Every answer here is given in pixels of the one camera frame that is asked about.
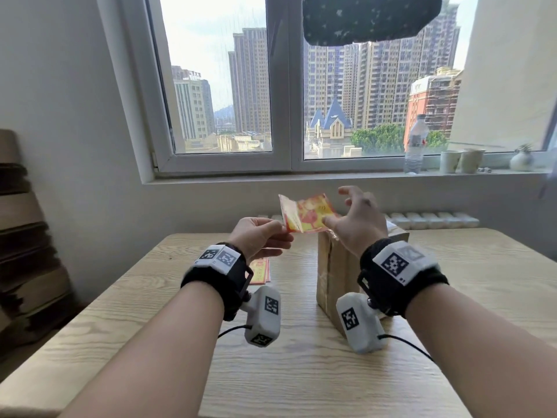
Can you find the person's right hand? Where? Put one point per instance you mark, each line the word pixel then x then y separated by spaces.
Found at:
pixel 363 226

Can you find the person's left hand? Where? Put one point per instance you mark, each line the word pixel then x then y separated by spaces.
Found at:
pixel 252 237

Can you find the person's right thumb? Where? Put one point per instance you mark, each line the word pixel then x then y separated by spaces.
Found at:
pixel 335 222

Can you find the person's left thumb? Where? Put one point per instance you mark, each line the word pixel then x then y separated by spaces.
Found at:
pixel 272 225

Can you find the orange yellow snack packet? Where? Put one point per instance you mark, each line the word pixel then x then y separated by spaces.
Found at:
pixel 304 215

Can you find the person's left forearm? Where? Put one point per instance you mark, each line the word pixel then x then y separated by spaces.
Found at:
pixel 161 356

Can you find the person's right forearm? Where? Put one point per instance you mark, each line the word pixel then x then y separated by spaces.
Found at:
pixel 487 356

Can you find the flat red yellow packet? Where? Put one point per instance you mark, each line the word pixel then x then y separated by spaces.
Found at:
pixel 260 271

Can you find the brown cardboard box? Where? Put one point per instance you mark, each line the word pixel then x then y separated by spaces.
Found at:
pixel 337 274

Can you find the black left wrist band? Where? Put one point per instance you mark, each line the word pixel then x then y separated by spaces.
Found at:
pixel 217 274

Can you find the black wrist band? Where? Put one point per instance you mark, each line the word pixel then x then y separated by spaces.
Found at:
pixel 217 274
pixel 400 274

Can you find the black right wrist band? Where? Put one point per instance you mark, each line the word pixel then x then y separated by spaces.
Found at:
pixel 400 274

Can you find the white radiator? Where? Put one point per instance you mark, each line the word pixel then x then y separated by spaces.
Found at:
pixel 431 221

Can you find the clear plastic water bottle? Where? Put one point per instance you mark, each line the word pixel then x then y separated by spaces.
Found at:
pixel 414 145

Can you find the pale paper cup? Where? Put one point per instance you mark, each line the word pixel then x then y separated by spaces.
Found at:
pixel 449 162
pixel 471 161

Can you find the small white plant vase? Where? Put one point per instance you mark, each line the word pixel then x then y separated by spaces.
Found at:
pixel 521 161

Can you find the dark spotted hanging cloth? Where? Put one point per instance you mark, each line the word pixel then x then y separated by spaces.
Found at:
pixel 370 17

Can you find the stack of brown cardboard sheets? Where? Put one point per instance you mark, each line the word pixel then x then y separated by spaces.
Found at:
pixel 30 256

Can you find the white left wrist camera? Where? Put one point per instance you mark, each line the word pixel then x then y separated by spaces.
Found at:
pixel 265 319

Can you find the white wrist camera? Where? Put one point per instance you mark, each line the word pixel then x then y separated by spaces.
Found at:
pixel 265 319
pixel 359 324

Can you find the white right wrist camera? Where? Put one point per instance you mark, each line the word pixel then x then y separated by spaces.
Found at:
pixel 359 324

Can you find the white window frame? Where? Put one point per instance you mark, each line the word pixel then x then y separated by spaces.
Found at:
pixel 285 82

